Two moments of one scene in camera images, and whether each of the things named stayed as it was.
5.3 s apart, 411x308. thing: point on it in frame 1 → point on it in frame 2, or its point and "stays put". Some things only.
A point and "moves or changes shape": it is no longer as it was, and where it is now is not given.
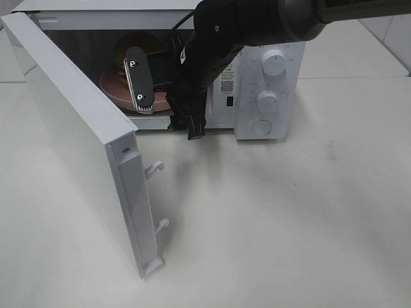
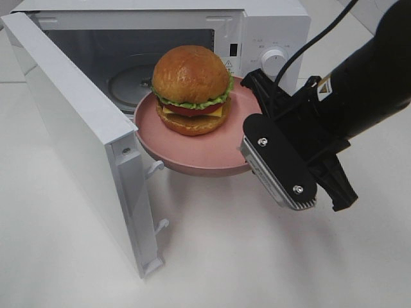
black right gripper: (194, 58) → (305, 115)
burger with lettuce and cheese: (144, 40) moves or changes shape
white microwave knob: (274, 61) stays put
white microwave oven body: (121, 46) stays put
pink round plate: (113, 89) → (216, 153)
